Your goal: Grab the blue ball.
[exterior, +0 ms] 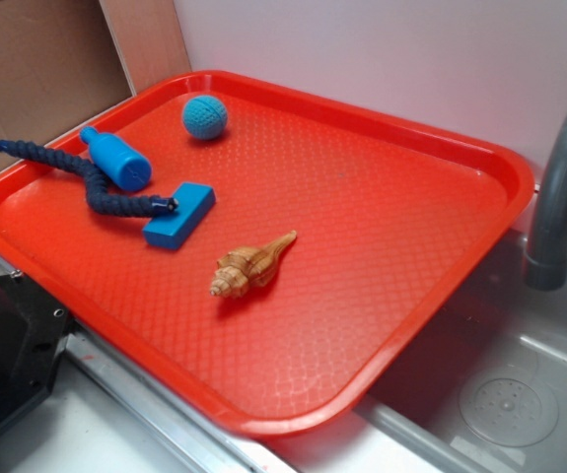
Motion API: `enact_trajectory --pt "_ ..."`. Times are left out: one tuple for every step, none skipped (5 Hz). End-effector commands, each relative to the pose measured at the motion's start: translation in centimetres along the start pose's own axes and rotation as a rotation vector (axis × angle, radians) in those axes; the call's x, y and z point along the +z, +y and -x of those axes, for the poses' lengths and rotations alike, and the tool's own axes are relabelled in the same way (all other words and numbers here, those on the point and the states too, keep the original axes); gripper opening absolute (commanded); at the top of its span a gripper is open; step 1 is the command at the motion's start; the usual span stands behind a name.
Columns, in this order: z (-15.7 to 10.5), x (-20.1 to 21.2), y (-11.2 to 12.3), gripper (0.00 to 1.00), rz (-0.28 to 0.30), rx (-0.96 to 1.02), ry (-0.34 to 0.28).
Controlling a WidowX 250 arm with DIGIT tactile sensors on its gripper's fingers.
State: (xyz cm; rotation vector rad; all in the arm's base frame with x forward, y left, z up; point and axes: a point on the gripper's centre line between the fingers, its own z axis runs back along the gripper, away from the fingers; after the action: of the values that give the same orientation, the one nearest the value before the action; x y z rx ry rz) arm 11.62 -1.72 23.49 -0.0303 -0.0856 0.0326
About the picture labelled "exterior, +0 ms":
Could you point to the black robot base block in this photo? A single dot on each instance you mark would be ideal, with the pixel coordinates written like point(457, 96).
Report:
point(33, 330)

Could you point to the blue textured ball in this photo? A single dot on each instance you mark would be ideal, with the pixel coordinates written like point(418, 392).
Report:
point(204, 117)

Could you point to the red plastic tray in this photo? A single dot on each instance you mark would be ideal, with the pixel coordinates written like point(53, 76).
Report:
point(391, 216)

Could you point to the brown spiral seashell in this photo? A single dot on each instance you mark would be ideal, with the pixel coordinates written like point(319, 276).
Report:
point(248, 267)

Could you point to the blue rectangular block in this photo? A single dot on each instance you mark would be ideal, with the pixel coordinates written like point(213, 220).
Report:
point(170, 231)

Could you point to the blue plastic toy bottle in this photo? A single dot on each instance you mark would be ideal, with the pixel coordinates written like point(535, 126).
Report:
point(128, 169)

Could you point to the grey toy faucet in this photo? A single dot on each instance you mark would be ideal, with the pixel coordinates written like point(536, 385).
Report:
point(559, 187)

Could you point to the grey plastic sink basin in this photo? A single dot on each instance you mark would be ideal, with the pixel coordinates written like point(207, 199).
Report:
point(483, 386)

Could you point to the brown cardboard panel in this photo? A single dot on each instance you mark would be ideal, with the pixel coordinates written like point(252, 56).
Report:
point(63, 62)

